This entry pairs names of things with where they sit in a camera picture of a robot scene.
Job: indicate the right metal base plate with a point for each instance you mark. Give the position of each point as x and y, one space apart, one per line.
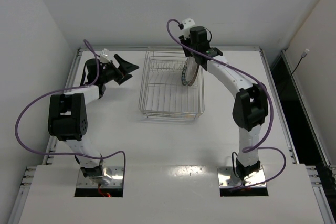
228 180

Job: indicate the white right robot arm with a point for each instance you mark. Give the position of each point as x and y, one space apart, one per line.
250 105

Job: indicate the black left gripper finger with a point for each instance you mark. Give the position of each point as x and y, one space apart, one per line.
124 79
125 67

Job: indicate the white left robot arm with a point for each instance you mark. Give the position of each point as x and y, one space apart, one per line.
67 119

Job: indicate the black wall cable white plug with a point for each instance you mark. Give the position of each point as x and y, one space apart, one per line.
303 55

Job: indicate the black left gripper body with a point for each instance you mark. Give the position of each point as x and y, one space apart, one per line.
118 69

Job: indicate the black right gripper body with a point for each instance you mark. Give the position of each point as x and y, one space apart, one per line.
186 49

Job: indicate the white plate orange sunburst motif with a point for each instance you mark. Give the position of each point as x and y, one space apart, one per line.
194 72

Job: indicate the metal base plate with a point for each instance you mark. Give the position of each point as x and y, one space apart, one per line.
228 180
112 178

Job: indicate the metal wire dish rack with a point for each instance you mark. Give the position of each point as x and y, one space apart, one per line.
162 95

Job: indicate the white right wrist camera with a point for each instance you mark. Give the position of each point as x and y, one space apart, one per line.
185 27

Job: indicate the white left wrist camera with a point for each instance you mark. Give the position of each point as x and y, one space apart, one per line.
105 54

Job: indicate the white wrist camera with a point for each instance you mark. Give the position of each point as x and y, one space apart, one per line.
105 54
185 27

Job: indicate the white plate dark blue rim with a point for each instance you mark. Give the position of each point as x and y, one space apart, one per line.
186 72

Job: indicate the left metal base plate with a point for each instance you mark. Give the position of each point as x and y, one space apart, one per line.
112 178

